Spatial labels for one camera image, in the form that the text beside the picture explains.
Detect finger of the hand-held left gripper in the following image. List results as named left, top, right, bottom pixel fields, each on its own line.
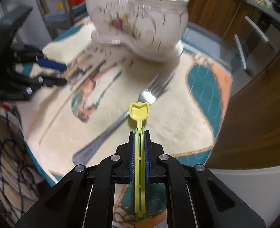
left=12, top=45, right=68, bottom=72
left=8, top=72, right=68, bottom=93

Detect teal and cream printed cloth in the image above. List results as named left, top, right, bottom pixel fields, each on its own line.
left=14, top=17, right=233, bottom=228

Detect floral ceramic utensil holder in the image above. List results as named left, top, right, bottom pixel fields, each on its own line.
left=86, top=0, right=191, bottom=63

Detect silver oven handle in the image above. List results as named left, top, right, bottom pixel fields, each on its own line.
left=233, top=34, right=249, bottom=71
left=244, top=16, right=275, bottom=51

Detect person's plaid trousers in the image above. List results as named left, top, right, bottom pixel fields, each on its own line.
left=0, top=117, right=48, bottom=228

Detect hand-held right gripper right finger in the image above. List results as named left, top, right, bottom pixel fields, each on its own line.
left=145, top=130, right=265, bottom=228

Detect yellow plastic spoon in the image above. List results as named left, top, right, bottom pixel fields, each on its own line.
left=129, top=102, right=150, bottom=219

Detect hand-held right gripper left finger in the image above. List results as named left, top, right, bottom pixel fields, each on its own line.
left=16, top=131, right=134, bottom=228

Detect silver metal fork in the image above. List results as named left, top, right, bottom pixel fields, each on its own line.
left=73, top=72, right=175, bottom=164

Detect wooden kitchen base cabinets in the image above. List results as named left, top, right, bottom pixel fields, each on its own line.
left=187, top=0, right=280, bottom=170

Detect metal shelf rack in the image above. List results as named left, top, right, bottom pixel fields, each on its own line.
left=33, top=0, right=89, bottom=36

